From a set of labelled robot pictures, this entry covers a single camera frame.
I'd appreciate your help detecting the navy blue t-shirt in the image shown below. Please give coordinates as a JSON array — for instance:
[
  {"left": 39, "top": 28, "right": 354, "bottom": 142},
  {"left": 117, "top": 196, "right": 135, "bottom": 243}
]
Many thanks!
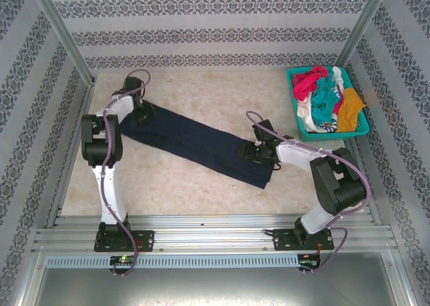
[{"left": 119, "top": 102, "right": 273, "bottom": 190}]

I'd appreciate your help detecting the plain white t-shirt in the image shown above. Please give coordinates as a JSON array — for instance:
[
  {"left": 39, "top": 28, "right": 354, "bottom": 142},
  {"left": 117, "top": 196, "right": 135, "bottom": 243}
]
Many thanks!
[{"left": 296, "top": 99, "right": 318, "bottom": 132}]

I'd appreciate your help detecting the teal plastic basket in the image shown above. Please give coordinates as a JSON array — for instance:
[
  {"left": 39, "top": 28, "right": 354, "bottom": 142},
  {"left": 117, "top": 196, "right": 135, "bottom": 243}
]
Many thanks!
[{"left": 286, "top": 65, "right": 371, "bottom": 143}]

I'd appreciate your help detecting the daisy print garment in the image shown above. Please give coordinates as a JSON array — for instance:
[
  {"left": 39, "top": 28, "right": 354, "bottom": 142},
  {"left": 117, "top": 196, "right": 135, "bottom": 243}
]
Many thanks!
[{"left": 314, "top": 118, "right": 339, "bottom": 134}]

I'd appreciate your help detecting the teal t-shirt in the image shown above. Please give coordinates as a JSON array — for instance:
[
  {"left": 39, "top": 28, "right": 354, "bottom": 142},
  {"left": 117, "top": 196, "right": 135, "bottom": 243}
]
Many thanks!
[{"left": 310, "top": 77, "right": 344, "bottom": 127}]

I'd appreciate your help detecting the pink t-shirt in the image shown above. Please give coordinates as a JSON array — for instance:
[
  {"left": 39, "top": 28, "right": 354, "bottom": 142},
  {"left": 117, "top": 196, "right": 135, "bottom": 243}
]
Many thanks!
[{"left": 291, "top": 65, "right": 330, "bottom": 102}]

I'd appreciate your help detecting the orange t-shirt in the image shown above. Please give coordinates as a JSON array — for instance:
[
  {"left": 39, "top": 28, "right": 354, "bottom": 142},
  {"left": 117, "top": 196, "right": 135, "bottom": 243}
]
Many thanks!
[{"left": 335, "top": 87, "right": 366, "bottom": 133}]

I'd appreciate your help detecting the white blue printed t-shirt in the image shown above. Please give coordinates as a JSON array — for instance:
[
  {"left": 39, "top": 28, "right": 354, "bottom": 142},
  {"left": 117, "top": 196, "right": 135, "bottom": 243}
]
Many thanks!
[{"left": 327, "top": 66, "right": 347, "bottom": 100}]

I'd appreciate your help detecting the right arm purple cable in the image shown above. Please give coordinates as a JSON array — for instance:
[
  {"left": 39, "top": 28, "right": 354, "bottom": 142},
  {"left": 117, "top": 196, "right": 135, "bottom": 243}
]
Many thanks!
[{"left": 245, "top": 110, "right": 373, "bottom": 275}]

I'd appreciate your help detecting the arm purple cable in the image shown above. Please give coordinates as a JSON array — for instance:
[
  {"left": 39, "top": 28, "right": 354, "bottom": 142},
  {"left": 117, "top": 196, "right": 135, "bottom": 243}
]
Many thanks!
[
  {"left": 99, "top": 68, "right": 152, "bottom": 278},
  {"left": 245, "top": 110, "right": 373, "bottom": 275}
]

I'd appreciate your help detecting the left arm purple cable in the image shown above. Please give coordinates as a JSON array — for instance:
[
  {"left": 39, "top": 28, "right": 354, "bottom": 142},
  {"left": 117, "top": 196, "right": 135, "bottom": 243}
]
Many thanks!
[{"left": 99, "top": 68, "right": 152, "bottom": 278}]

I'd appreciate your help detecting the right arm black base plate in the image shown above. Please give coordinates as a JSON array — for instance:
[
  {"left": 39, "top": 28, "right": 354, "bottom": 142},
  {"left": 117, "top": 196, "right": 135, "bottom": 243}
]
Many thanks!
[{"left": 272, "top": 228, "right": 335, "bottom": 252}]

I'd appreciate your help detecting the aluminium rail base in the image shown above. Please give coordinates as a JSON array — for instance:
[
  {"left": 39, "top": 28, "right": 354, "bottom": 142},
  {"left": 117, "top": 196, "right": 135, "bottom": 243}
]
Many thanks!
[{"left": 31, "top": 213, "right": 401, "bottom": 254}]

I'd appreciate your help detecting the aluminium frame post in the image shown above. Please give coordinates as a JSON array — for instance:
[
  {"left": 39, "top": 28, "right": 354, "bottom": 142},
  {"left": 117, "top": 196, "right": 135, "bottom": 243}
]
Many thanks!
[
  {"left": 335, "top": 0, "right": 393, "bottom": 69},
  {"left": 28, "top": 0, "right": 96, "bottom": 85}
]

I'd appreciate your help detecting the grey slotted cable duct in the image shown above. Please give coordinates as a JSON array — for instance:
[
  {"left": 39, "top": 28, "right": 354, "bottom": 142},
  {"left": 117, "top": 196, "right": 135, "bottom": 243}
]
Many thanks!
[{"left": 44, "top": 254, "right": 300, "bottom": 270}]

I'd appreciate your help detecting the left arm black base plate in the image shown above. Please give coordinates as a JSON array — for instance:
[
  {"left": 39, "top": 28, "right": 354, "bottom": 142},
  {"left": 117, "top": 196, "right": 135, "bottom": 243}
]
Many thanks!
[{"left": 93, "top": 229, "right": 156, "bottom": 254}]

